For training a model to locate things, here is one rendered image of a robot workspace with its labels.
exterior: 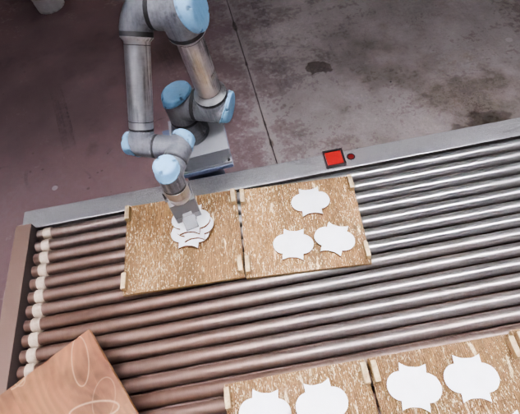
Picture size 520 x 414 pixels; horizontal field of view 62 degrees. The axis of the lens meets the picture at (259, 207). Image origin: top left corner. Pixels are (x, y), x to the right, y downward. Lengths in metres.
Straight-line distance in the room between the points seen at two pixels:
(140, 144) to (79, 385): 0.71
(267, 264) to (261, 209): 0.21
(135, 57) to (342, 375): 1.08
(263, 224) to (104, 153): 1.92
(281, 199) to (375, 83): 1.91
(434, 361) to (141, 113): 1.10
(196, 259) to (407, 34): 2.75
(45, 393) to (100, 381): 0.15
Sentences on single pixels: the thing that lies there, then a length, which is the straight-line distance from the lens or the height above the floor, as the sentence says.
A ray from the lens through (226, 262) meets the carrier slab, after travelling 1.46.
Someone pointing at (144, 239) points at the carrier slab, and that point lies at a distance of 1.58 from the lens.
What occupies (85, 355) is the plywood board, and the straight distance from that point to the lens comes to 1.39.
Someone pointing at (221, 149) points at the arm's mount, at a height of 0.96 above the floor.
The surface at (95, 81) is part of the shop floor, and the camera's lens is 3.80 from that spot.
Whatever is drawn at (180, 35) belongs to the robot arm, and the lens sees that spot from 1.30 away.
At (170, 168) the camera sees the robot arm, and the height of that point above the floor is 1.30.
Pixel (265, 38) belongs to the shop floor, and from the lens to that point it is 3.74.
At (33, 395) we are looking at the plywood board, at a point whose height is 1.04.
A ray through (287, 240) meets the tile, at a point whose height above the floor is 0.95.
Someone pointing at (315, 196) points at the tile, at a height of 0.95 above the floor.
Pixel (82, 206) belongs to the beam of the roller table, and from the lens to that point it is 1.79.
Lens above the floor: 2.24
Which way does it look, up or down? 58 degrees down
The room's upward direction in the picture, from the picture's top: 12 degrees counter-clockwise
